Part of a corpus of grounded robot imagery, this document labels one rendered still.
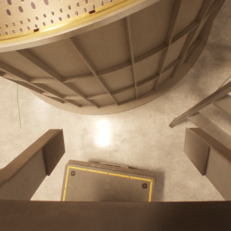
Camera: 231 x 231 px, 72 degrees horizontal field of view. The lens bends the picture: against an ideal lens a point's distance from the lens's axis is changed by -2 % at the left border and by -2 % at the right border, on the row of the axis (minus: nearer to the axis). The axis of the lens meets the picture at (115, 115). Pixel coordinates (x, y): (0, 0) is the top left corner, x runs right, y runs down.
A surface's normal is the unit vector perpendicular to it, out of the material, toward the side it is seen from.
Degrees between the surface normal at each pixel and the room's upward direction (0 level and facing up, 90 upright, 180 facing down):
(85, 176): 0
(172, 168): 0
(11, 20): 43
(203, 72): 0
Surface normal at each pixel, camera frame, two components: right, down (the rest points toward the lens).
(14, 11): -0.06, 0.57
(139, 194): -0.16, -0.14
